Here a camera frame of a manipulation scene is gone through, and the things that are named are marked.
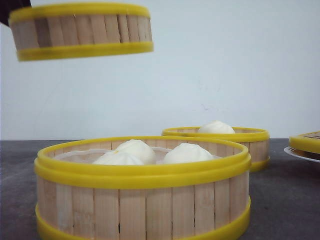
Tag black gripper finger holding basket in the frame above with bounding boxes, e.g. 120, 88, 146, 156
0, 0, 31, 27

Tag bamboo steamer basket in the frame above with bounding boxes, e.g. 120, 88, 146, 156
162, 126, 270, 172
8, 2, 154, 61
34, 136, 251, 240

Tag woven bamboo steamer lid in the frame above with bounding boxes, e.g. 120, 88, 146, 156
289, 130, 320, 154

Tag middle back white bun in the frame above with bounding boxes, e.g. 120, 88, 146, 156
115, 139, 156, 165

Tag front left white bun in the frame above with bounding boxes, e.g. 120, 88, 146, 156
93, 151, 144, 166

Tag front right white bun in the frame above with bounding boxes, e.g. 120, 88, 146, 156
163, 143, 220, 164

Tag white bun in right basket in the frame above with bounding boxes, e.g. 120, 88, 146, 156
198, 120, 236, 134

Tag white ceramic plate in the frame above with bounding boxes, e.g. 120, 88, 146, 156
284, 146, 320, 163

